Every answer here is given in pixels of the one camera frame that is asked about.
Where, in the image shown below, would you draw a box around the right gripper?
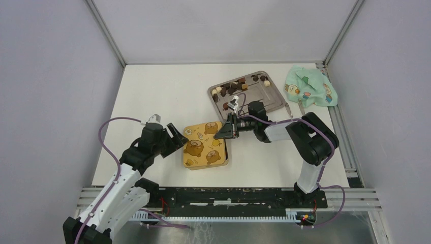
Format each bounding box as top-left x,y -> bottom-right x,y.
214,112 -> 257,140

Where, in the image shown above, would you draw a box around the silver box lid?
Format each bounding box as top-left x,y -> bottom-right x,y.
183,121 -> 228,170

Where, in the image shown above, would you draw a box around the gold chocolate box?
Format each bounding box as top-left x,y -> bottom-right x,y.
182,140 -> 229,170

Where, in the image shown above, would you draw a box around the metal serving tongs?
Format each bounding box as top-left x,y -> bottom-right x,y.
285,100 -> 305,118

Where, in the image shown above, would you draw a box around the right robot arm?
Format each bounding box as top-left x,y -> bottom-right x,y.
214,101 -> 340,207

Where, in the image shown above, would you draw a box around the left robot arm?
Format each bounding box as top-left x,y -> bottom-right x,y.
63,122 -> 188,243

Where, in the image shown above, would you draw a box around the steel tray with chocolates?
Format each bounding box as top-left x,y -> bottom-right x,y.
207,71 -> 286,120

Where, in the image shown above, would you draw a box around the green printed cloth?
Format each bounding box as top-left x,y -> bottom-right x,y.
284,66 -> 338,108

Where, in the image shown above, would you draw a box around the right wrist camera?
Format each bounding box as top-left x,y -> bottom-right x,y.
227,95 -> 239,113

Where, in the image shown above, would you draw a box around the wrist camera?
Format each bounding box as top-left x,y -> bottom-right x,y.
227,95 -> 239,113
140,114 -> 161,126

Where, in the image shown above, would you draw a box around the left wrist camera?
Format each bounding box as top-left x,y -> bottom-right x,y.
140,114 -> 161,126

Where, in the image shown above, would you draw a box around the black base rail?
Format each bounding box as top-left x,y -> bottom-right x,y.
145,187 -> 328,217

